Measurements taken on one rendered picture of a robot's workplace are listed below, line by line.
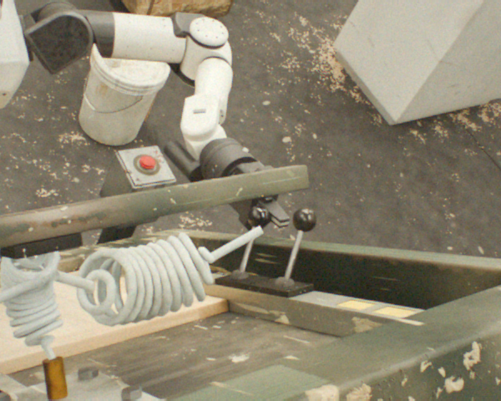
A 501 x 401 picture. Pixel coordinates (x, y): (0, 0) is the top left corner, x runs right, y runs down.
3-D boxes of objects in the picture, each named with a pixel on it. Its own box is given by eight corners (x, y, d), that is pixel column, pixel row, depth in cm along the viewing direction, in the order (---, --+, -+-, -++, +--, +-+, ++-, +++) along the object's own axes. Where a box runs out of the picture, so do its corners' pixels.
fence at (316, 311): (107, 272, 180) (104, 255, 179) (431, 341, 102) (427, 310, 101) (86, 277, 177) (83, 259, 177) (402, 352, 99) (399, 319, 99)
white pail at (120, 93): (127, 92, 349) (159, 7, 316) (159, 143, 337) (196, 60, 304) (59, 102, 330) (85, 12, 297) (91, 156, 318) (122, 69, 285)
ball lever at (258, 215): (240, 286, 134) (264, 210, 136) (253, 288, 130) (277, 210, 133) (221, 279, 131) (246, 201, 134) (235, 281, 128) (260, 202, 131)
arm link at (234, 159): (296, 167, 136) (257, 132, 144) (250, 175, 131) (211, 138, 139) (279, 227, 143) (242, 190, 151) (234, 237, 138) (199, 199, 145)
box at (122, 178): (139, 188, 216) (158, 144, 204) (156, 223, 211) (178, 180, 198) (97, 195, 209) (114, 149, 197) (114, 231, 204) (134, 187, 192)
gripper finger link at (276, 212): (276, 225, 132) (255, 204, 136) (292, 221, 134) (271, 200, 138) (279, 217, 131) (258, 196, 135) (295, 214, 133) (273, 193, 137)
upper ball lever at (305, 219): (284, 294, 124) (309, 211, 126) (300, 296, 121) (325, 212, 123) (265, 286, 122) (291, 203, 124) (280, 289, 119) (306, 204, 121)
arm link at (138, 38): (206, 53, 177) (103, 46, 169) (220, 6, 168) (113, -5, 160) (216, 90, 170) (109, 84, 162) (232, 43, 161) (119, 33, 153)
